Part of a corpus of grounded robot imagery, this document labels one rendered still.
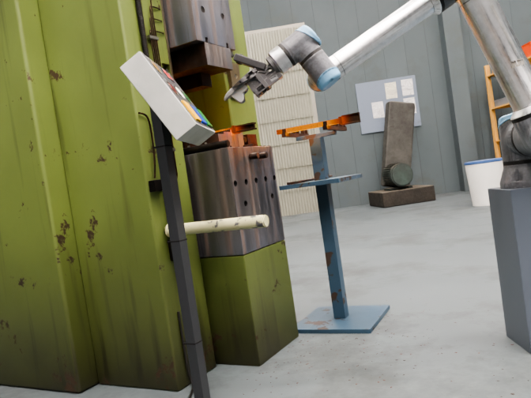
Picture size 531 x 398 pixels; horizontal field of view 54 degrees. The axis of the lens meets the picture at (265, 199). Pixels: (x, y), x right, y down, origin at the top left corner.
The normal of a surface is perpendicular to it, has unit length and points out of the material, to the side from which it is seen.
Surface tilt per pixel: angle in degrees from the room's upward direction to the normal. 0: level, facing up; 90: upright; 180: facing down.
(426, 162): 90
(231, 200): 90
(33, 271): 90
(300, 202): 90
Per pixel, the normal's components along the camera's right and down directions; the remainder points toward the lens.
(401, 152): 0.07, 0.03
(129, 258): -0.48, 0.11
